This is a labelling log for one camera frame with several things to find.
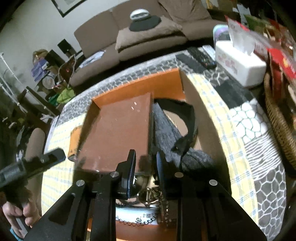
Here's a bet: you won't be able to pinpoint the orange patterned knit scarf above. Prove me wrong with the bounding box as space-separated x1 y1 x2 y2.
68 126 82 162

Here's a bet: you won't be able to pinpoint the round tin with label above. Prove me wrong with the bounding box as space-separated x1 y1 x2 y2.
42 76 55 90

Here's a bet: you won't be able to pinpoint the papers on sofa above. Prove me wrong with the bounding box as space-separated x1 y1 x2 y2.
79 51 105 68

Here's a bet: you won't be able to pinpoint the grey felt cloth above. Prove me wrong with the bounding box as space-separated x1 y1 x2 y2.
152 103 215 172

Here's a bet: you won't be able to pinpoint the black patterned headband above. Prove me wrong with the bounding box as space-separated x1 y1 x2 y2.
153 98 200 158

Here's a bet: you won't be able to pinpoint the grey pebble pattern table cover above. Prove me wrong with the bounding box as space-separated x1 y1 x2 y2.
56 54 287 240

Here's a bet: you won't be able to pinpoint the person's left hand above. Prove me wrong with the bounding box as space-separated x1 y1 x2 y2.
3 198 41 240

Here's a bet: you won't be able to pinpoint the orange cardboard box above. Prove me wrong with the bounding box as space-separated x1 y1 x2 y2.
75 69 231 240

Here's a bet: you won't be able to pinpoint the black wristwatch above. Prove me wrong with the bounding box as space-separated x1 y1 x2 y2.
115 175 159 208

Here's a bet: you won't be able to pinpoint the black remote control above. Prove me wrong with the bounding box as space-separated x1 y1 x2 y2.
187 47 217 70
176 53 206 74

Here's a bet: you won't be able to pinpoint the white round device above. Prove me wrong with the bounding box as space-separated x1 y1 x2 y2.
129 9 150 21

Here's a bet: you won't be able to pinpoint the wicker basket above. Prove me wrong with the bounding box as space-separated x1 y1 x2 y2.
263 72 295 169

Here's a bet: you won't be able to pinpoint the yellow plaid tablecloth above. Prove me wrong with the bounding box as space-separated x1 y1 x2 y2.
41 69 259 225

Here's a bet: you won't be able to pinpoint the brown cushion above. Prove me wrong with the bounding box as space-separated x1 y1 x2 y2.
115 16 182 52

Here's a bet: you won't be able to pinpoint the black pad on cushion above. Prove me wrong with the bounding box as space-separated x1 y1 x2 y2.
129 16 162 32

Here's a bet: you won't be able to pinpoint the green bag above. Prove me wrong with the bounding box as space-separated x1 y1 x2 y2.
57 88 76 104

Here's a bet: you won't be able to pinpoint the white metal rack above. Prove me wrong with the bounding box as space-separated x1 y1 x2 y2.
1 52 28 114

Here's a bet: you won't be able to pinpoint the white remote control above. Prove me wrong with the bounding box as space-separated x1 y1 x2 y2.
202 45 216 61

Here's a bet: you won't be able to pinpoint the brown chair backrest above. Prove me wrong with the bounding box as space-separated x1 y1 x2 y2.
25 128 46 162

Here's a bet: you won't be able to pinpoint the white card with script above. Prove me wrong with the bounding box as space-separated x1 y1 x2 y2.
115 207 162 227

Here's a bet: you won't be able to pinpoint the purple round container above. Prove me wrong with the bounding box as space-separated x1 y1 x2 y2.
213 24 230 47

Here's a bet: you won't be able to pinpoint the white tissue box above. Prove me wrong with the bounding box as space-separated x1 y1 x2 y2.
215 41 266 88

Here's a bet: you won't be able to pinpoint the brown sofa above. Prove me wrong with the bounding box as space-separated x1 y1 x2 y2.
69 1 221 87

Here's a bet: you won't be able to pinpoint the framed ink painting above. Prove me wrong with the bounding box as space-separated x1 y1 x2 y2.
51 0 86 18

